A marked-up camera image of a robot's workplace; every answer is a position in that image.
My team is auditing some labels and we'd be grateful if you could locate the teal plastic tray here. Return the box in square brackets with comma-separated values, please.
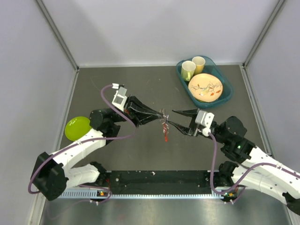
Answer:
[176, 56, 233, 109]

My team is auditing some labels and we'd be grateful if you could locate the metal keyring cluster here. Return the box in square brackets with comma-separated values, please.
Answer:
[159, 108, 169, 124]

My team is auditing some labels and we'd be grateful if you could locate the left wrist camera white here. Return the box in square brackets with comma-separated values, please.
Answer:
[112, 83, 127, 112]

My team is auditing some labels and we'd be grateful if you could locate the yellow mug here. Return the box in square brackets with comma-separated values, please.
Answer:
[192, 56, 206, 75]

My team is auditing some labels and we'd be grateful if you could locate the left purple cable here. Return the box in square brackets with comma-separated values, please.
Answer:
[28, 84, 138, 204]

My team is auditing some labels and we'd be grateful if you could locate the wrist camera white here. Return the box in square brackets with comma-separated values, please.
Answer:
[195, 110, 215, 137]
[112, 83, 127, 112]

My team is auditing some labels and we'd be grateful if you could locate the green plastic plate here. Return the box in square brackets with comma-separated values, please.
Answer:
[64, 116, 91, 141]

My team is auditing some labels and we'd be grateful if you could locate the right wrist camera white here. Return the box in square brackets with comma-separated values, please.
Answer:
[195, 110, 215, 137]

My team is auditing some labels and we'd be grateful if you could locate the purple cable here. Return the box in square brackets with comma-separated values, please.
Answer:
[28, 84, 138, 204]
[208, 133, 300, 203]

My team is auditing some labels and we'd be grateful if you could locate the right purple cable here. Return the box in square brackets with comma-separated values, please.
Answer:
[208, 133, 300, 203]

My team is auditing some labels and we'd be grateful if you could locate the pale green mug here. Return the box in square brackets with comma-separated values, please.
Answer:
[181, 60, 196, 82]

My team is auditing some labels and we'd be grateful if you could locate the cream painted plate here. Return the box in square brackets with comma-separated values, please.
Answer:
[188, 73, 223, 103]

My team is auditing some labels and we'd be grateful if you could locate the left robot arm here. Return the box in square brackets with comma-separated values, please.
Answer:
[30, 96, 163, 201]

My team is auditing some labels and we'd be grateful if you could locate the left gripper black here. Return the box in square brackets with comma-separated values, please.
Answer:
[109, 94, 163, 129]

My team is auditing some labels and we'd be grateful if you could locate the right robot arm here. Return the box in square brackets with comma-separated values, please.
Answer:
[169, 109, 300, 214]

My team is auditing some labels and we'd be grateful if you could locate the red handled metal key holder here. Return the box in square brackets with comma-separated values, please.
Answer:
[163, 122, 169, 142]

